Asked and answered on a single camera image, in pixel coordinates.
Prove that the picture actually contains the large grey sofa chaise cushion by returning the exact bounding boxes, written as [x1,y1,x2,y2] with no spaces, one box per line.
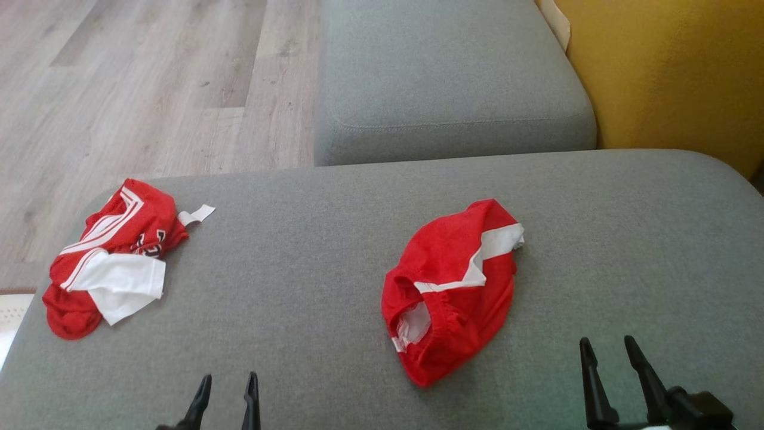
[0,149,764,430]

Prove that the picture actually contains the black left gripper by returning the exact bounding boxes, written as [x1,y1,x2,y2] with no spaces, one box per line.
[155,371,261,430]

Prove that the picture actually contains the white floor rug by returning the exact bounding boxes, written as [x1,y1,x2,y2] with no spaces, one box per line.
[0,288,38,368]

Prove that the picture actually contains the yellow sofa backrest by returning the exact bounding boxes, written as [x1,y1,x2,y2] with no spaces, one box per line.
[537,0,764,180]

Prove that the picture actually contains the cream sofa label tag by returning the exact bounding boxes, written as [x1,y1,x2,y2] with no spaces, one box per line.
[540,0,572,53]

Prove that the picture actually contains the grey sofa seat cushion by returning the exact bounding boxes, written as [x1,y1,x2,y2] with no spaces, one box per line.
[313,0,597,167]

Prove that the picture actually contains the red and white jersey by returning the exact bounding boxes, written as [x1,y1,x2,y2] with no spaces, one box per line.
[42,178,216,341]

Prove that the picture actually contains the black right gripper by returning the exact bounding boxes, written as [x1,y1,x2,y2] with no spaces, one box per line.
[579,335,738,430]

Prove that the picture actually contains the red shorts with white stripe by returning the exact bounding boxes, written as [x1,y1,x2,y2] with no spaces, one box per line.
[381,198,526,388]

